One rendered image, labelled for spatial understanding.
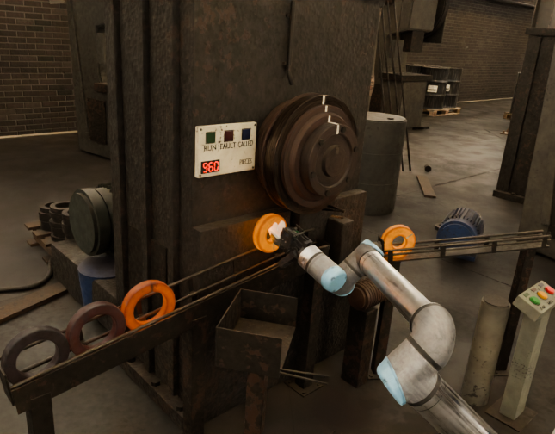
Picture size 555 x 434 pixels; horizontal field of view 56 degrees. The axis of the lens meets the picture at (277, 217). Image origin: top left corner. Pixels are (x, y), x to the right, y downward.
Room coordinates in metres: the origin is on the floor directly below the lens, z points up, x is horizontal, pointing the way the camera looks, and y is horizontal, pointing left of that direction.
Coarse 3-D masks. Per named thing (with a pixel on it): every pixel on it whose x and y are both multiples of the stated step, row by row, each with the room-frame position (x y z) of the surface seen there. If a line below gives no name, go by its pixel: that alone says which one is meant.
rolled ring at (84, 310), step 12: (84, 312) 1.36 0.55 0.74; (96, 312) 1.38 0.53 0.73; (108, 312) 1.41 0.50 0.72; (120, 312) 1.43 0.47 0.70; (72, 324) 1.34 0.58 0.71; (120, 324) 1.43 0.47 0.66; (72, 336) 1.33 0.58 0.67; (108, 336) 1.43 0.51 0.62; (72, 348) 1.33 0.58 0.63; (84, 348) 1.35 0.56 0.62
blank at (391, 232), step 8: (384, 232) 2.20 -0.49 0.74; (392, 232) 2.18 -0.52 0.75; (400, 232) 2.19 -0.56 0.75; (408, 232) 2.19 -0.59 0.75; (384, 240) 2.18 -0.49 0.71; (392, 240) 2.18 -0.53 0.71; (408, 240) 2.19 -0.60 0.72; (392, 248) 2.18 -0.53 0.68; (400, 248) 2.19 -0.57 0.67; (400, 256) 2.19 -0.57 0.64
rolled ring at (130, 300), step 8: (152, 280) 1.54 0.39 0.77; (136, 288) 1.49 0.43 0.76; (144, 288) 1.49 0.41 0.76; (152, 288) 1.51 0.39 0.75; (160, 288) 1.53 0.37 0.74; (168, 288) 1.55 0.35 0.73; (128, 296) 1.48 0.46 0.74; (136, 296) 1.48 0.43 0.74; (168, 296) 1.55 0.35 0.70; (128, 304) 1.46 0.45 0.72; (168, 304) 1.55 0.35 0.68; (128, 312) 1.46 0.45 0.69; (160, 312) 1.56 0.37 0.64; (168, 312) 1.55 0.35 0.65; (128, 320) 1.46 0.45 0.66; (136, 320) 1.48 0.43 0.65; (160, 320) 1.53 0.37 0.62; (144, 328) 1.49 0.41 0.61
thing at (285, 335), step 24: (240, 288) 1.61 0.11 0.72; (240, 312) 1.61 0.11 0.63; (264, 312) 1.59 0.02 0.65; (288, 312) 1.58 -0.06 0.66; (216, 336) 1.36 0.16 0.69; (240, 336) 1.34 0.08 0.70; (264, 336) 1.33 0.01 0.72; (288, 336) 1.52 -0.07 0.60; (216, 360) 1.36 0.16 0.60; (240, 360) 1.34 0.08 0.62; (264, 360) 1.33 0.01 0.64; (264, 384) 1.46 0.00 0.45; (264, 408) 1.49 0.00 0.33
